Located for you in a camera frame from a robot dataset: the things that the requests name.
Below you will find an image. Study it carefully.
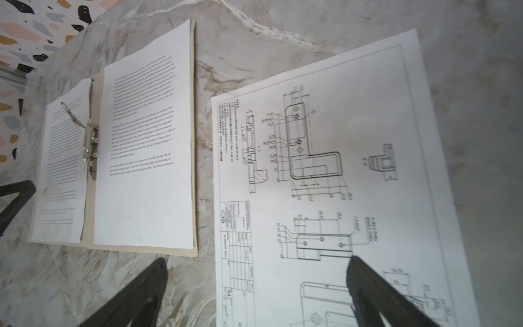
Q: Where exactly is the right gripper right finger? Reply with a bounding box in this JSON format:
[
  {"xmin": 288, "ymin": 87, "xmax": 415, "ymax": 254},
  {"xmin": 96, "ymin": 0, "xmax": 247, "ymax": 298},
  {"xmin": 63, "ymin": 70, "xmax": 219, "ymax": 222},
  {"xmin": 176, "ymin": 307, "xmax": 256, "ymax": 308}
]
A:
[{"xmin": 346, "ymin": 256, "xmax": 437, "ymax": 326}]

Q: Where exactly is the white diagram sheet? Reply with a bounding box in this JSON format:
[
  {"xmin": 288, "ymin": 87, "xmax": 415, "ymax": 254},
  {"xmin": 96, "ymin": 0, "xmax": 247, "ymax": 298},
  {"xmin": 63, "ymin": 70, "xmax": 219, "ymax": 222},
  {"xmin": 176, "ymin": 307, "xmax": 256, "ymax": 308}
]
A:
[{"xmin": 211, "ymin": 30, "xmax": 480, "ymax": 326}]

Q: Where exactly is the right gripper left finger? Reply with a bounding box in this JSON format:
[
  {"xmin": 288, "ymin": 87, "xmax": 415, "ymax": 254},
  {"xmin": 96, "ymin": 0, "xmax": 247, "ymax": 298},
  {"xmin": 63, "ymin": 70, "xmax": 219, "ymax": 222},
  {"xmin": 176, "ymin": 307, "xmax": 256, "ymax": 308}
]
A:
[{"xmin": 81, "ymin": 258, "xmax": 168, "ymax": 326}]

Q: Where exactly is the white text sheet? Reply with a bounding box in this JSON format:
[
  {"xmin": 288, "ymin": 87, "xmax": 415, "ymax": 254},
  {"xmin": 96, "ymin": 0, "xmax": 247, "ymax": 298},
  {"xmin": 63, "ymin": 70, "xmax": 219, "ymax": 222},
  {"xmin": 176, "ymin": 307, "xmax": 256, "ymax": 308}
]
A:
[
  {"xmin": 93, "ymin": 20, "xmax": 196, "ymax": 249},
  {"xmin": 29, "ymin": 78, "xmax": 91, "ymax": 244}
]

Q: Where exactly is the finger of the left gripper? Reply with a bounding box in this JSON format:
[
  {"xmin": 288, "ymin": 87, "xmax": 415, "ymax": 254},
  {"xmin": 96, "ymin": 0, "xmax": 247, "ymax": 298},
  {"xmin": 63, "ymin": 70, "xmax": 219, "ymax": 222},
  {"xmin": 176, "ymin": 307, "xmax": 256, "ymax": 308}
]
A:
[{"xmin": 0, "ymin": 180, "xmax": 36, "ymax": 236}]

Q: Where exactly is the beige manila folder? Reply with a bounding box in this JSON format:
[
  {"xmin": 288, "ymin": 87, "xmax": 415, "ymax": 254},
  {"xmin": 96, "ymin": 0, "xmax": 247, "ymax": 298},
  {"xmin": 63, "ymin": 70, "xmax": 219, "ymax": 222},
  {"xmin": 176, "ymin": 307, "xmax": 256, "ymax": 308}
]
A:
[{"xmin": 27, "ymin": 18, "xmax": 199, "ymax": 258}]

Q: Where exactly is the left aluminium corner post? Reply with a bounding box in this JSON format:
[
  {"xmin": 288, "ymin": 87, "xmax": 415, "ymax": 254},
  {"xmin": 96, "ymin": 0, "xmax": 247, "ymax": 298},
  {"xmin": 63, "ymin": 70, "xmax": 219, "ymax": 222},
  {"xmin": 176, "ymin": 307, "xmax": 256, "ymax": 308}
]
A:
[{"xmin": 0, "ymin": 65, "xmax": 27, "ymax": 86}]

